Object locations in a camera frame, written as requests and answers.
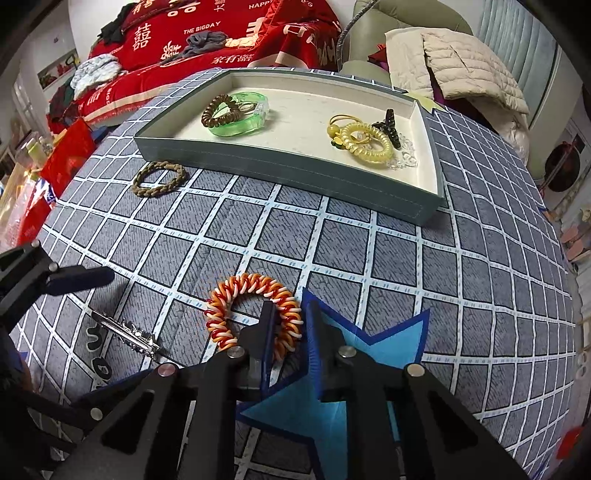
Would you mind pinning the red gift bag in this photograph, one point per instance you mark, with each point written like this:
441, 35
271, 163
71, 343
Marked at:
69, 157

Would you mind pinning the cream down jacket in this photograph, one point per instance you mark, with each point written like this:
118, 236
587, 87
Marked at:
475, 69

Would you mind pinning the green bangle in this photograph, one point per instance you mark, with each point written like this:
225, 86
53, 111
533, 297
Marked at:
240, 129

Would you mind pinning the black hair claw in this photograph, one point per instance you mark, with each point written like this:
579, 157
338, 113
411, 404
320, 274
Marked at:
395, 127

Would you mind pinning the grey checkered tablecloth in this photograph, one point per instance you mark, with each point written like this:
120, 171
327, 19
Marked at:
415, 286

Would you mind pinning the white grey knitted cloth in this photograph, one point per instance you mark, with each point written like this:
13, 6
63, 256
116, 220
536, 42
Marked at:
97, 74

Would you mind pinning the grey clothing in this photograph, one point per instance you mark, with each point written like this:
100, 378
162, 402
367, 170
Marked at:
198, 46

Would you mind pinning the beige quilted jacket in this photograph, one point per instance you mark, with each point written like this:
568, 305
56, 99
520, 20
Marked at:
406, 60

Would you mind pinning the green armchair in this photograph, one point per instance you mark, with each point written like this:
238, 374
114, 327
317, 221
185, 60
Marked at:
415, 14

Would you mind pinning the red printed sofa cover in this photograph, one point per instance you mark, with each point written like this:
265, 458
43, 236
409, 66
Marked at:
258, 32

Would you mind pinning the small silver pendant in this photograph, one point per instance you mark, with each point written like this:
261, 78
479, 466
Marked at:
249, 110

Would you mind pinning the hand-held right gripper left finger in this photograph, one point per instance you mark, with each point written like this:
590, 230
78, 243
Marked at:
267, 323

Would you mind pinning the pale blue curtain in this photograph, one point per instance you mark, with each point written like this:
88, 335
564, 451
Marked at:
521, 46

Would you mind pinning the silver hair clip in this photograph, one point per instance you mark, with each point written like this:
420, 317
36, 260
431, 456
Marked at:
124, 332

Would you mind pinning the grey jewelry tray cream lining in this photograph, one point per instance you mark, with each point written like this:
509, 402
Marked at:
300, 120

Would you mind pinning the dark clothing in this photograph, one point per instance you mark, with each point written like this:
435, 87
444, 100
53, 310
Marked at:
115, 23

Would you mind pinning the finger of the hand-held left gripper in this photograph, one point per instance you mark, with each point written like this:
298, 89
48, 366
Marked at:
83, 279

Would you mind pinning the pile of slippers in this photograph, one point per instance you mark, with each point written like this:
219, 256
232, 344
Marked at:
577, 240

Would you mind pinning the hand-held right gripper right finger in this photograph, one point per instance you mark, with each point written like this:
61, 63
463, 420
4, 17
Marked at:
316, 346

